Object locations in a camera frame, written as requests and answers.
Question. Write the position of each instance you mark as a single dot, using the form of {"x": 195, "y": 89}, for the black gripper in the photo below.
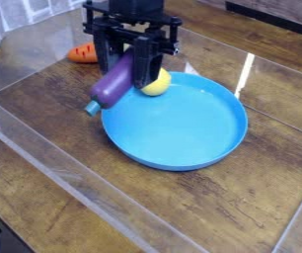
{"x": 132, "y": 21}

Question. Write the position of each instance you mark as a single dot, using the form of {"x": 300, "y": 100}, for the purple toy eggplant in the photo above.
{"x": 113, "y": 85}

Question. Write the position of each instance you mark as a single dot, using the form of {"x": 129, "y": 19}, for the blue round tray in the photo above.
{"x": 183, "y": 130}

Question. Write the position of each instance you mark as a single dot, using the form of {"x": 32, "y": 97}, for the orange toy carrot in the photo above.
{"x": 82, "y": 53}

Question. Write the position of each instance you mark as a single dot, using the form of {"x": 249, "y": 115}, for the yellow toy lemon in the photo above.
{"x": 157, "y": 87}

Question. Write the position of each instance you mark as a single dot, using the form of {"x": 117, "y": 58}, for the white grid curtain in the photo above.
{"x": 18, "y": 13}

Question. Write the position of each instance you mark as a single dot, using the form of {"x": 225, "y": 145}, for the black bar at back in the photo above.
{"x": 267, "y": 18}

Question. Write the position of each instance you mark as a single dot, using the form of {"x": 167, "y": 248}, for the clear acrylic enclosure wall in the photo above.
{"x": 76, "y": 197}

